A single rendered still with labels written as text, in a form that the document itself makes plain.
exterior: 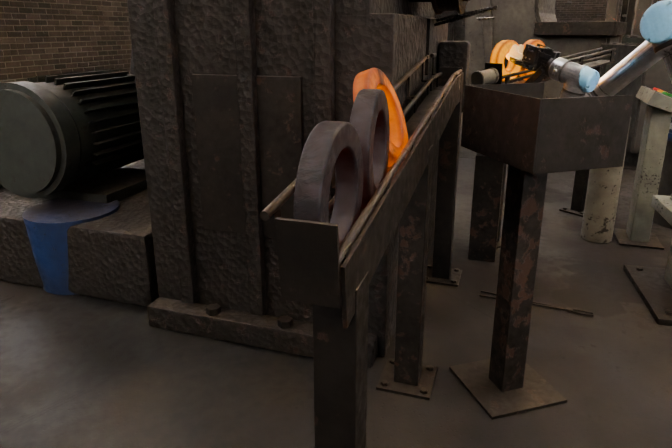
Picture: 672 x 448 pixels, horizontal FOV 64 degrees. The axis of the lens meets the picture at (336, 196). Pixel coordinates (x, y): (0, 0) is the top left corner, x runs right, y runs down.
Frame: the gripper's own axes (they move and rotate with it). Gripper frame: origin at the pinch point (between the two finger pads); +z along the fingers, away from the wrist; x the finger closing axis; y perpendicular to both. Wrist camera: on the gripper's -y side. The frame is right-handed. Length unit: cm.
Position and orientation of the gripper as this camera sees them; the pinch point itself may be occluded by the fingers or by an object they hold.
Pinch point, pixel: (506, 56)
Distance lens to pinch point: 218.1
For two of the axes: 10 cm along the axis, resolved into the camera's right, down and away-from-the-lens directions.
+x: -8.0, 1.8, -5.7
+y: 1.5, -8.7, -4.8
